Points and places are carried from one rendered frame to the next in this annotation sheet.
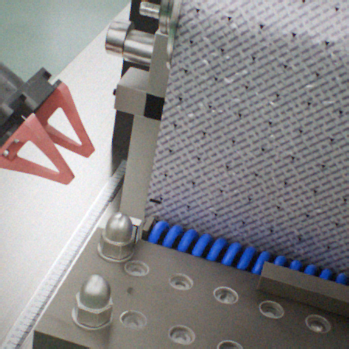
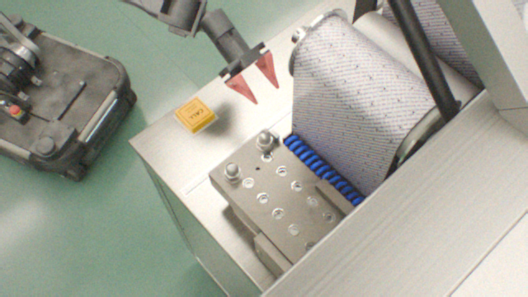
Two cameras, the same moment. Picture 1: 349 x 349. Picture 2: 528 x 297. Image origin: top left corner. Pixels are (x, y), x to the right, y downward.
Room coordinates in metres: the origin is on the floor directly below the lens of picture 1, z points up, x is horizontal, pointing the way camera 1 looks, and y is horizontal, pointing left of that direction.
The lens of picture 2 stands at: (0.21, -0.30, 1.98)
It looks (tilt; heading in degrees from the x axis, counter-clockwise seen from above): 62 degrees down; 40
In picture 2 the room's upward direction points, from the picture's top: 2 degrees counter-clockwise
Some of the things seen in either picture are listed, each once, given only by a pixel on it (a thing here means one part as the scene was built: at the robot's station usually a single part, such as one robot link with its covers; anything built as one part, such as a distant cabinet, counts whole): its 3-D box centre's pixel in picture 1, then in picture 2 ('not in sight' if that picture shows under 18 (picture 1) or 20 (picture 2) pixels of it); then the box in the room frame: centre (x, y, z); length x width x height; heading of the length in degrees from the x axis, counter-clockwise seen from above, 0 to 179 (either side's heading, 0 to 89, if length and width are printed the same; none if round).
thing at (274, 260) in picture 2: not in sight; (274, 262); (0.42, -0.12, 0.96); 0.10 x 0.03 x 0.11; 81
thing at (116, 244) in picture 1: (118, 233); (264, 139); (0.59, 0.04, 1.05); 0.04 x 0.04 x 0.04
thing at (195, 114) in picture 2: not in sight; (195, 115); (0.59, 0.27, 0.91); 0.07 x 0.07 x 0.02; 81
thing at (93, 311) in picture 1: (94, 297); (232, 170); (0.49, 0.05, 1.05); 0.04 x 0.04 x 0.04
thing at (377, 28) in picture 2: not in sight; (406, 75); (0.82, -0.13, 1.17); 0.26 x 0.12 x 0.12; 81
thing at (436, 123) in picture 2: not in sight; (429, 136); (0.68, -0.23, 1.25); 0.15 x 0.01 x 0.15; 171
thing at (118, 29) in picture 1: (119, 37); (301, 36); (0.76, 0.09, 1.18); 0.04 x 0.02 x 0.04; 171
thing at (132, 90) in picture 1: (136, 146); not in sight; (0.76, 0.05, 1.05); 0.06 x 0.05 x 0.31; 81
